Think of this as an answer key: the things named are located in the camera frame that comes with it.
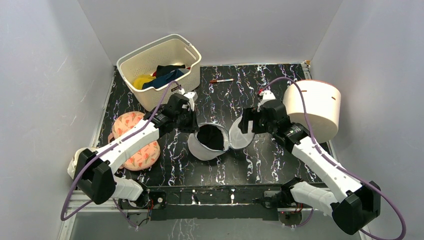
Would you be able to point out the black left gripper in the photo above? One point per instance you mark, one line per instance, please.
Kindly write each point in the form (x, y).
(193, 127)

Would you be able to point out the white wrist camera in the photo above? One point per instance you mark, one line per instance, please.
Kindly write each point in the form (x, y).
(191, 99)
(265, 96)

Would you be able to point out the cream cylindrical drum container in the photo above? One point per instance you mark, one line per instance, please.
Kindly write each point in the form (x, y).
(322, 102)

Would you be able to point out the navy blue cloth in basket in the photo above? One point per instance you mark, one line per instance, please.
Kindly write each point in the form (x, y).
(161, 81)

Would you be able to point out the black bra in bag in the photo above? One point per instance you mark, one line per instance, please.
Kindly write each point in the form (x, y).
(211, 136)

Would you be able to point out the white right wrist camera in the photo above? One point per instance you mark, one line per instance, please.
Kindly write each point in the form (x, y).
(265, 96)

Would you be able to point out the red white marker pen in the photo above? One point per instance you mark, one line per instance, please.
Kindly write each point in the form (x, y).
(221, 80)

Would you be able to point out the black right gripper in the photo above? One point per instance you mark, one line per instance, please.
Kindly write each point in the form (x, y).
(251, 120)

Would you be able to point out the black robot base mount plate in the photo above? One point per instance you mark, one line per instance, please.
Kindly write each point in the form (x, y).
(252, 201)

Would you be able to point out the yellow cloth in basket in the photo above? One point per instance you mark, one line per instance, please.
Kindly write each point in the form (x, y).
(141, 80)

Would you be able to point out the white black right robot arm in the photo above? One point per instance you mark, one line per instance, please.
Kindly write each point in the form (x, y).
(351, 204)

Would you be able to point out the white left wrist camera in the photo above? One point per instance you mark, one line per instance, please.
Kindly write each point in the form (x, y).
(191, 99)

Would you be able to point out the black cloth in basket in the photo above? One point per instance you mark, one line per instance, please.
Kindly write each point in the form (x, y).
(163, 70)

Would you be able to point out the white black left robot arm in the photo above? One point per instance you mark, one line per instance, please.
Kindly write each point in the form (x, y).
(95, 169)

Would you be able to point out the cream perforated laundry basket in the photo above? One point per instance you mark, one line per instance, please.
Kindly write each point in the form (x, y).
(172, 49)

